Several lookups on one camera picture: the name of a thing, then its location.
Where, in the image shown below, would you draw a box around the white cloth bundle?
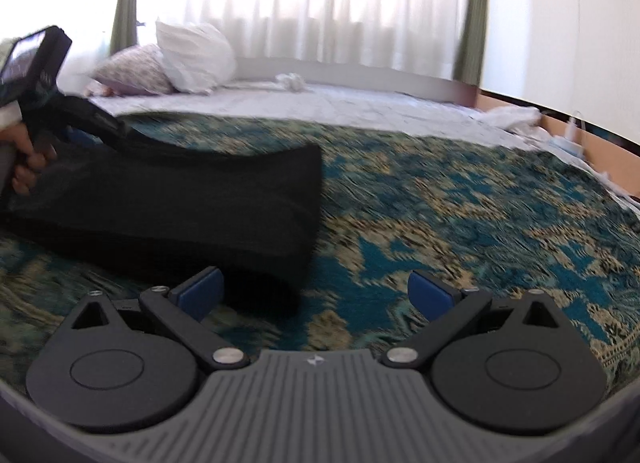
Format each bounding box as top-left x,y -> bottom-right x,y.
274,72 -> 315,94

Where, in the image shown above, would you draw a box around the white sheer curtain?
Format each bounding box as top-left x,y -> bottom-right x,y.
134,0 -> 476,80

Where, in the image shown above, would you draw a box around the white charger with cable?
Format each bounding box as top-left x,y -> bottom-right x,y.
564,112 -> 591,146

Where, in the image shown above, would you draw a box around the light blue packet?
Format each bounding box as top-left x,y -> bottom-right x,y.
546,136 -> 582,156

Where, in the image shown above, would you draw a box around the grey bed headboard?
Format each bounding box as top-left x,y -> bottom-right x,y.
234,56 -> 480,108

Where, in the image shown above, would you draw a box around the white pillow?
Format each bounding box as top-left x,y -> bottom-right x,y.
154,18 -> 238,95

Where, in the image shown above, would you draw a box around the wooden side board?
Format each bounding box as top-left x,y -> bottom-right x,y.
474,90 -> 640,206

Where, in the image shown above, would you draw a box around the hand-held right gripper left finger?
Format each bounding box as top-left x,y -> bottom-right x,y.
70,265 -> 251,372

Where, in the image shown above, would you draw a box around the person's left forearm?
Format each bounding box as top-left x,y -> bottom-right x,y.
0,104 -> 23,190

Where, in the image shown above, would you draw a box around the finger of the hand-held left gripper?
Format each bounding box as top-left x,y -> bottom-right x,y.
59,94 -> 147,154

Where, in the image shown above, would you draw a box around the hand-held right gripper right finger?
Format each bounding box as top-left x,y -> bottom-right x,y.
379,269 -> 565,370

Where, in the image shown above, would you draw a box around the person's left hand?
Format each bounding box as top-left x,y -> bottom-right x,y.
0,120 -> 58,195

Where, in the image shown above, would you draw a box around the teal paisley blanket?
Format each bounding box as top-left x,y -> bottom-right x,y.
0,110 -> 640,394

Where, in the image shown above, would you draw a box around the floral pillow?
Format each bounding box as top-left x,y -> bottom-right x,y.
91,43 -> 176,97

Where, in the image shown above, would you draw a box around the black pants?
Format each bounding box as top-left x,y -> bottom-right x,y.
0,136 -> 324,316

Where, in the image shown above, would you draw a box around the crumpled white cloth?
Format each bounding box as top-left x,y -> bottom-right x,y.
481,106 -> 545,138

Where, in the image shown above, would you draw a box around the white bed sheet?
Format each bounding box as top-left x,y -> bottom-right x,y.
89,80 -> 548,150

